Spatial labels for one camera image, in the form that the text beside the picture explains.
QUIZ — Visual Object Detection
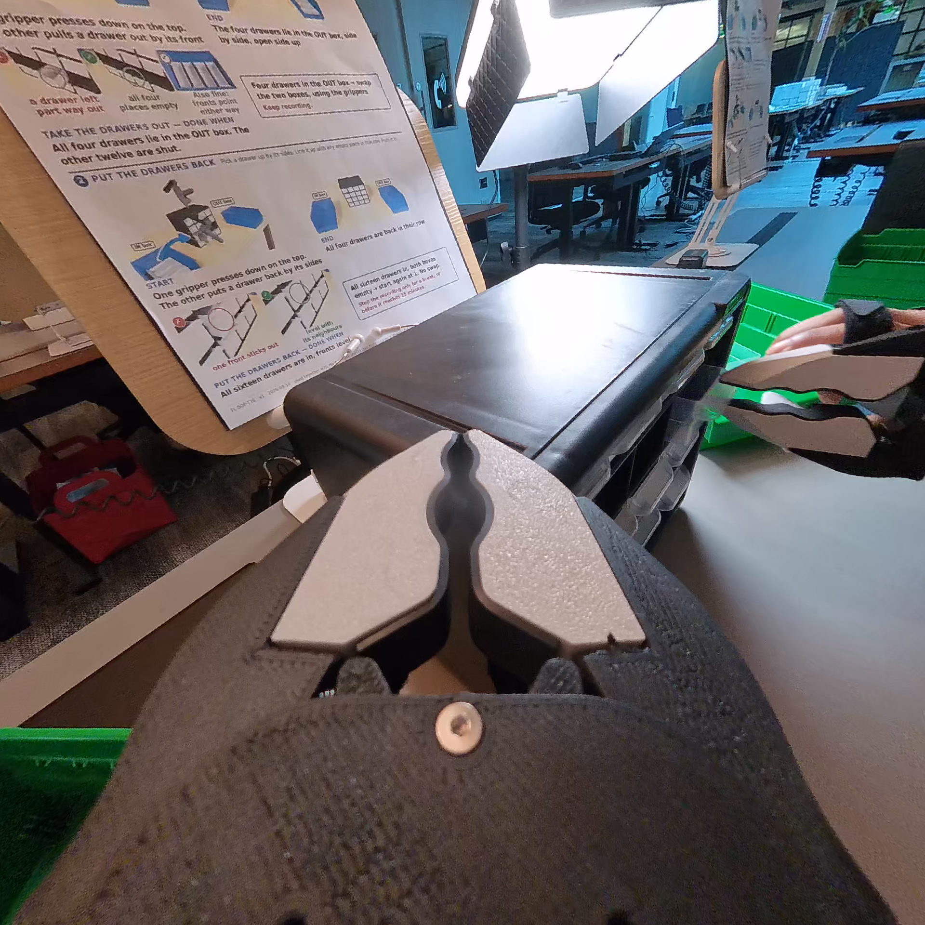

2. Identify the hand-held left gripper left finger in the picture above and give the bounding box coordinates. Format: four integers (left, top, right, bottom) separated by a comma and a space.
269, 430, 461, 689

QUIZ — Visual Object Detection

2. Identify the black drawer cabinet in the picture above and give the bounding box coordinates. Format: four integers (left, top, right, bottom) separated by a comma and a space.
283, 264, 753, 550

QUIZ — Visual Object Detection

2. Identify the wooden side table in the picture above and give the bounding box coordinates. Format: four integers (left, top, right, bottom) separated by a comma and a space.
0, 300, 102, 395

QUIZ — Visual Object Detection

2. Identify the studio softbox light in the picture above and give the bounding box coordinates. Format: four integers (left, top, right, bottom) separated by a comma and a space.
455, 0, 724, 268

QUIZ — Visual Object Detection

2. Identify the red tote bag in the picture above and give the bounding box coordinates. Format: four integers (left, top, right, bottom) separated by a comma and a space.
25, 437, 178, 565

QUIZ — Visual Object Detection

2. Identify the set of clear drawers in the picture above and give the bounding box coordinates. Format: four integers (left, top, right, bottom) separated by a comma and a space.
600, 361, 724, 546

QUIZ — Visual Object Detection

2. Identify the black coiled cable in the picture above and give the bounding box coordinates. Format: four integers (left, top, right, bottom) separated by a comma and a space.
809, 170, 875, 207

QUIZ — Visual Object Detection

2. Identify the white instruction sheet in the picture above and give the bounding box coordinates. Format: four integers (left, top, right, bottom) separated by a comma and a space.
0, 0, 478, 431
725, 0, 774, 185

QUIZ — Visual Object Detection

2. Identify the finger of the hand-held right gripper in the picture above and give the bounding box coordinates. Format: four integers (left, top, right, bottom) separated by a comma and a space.
723, 401, 879, 459
719, 343, 925, 402

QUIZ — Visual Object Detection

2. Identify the stack of green bins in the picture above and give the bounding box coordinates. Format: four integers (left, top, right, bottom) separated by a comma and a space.
824, 227, 925, 308

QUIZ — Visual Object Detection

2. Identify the person's right hand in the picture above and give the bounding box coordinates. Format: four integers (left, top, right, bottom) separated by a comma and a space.
766, 307, 925, 355

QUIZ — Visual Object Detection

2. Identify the clear plastic drawer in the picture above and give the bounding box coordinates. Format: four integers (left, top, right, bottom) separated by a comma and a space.
690, 365, 741, 431

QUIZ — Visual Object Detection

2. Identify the wooden document stand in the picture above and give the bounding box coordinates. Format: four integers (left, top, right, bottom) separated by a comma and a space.
0, 87, 487, 521
665, 0, 778, 267

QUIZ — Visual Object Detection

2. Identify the green plastic bin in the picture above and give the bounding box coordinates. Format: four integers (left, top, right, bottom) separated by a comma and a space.
0, 726, 132, 904
700, 282, 843, 450

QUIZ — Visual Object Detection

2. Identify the background office desk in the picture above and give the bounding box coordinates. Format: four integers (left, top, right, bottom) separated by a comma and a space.
528, 137, 716, 254

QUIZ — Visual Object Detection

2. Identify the light desk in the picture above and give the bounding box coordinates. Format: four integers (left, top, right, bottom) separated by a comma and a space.
0, 434, 925, 925

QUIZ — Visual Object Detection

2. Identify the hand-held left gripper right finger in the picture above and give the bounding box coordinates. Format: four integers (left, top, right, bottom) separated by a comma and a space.
462, 431, 648, 689

